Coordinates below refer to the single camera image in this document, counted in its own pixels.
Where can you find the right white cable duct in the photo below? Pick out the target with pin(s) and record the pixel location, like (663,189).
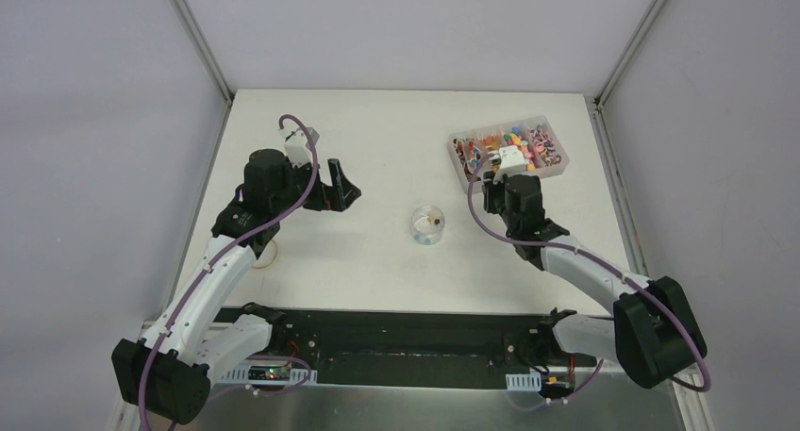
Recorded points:
(531,382)

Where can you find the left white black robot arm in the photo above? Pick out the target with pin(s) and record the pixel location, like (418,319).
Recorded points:
(170,370)

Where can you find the candies inside jar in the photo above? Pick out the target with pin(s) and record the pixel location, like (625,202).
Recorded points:
(429,225)

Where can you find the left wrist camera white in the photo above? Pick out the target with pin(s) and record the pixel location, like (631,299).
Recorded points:
(297,146)

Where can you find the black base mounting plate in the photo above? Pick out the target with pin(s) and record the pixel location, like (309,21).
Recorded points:
(413,349)

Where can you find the clear plastic round jar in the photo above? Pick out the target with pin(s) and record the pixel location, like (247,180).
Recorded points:
(427,226)

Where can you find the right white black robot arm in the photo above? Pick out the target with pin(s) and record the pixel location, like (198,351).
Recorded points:
(651,330)

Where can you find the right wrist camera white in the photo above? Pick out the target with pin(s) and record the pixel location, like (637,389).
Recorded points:
(508,161)

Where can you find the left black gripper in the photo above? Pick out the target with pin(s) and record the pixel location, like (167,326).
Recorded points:
(326,190)

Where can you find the white cable duct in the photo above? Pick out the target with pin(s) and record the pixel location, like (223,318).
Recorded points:
(531,382)
(280,375)

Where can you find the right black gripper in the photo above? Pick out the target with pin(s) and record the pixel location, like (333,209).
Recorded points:
(490,189)

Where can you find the clear divided candy box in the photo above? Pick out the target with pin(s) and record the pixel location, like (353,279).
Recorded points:
(469,150)

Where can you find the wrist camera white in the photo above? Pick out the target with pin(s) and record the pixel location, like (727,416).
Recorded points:
(508,161)
(297,146)

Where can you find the left white cable duct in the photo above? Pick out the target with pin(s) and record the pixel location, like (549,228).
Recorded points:
(280,375)

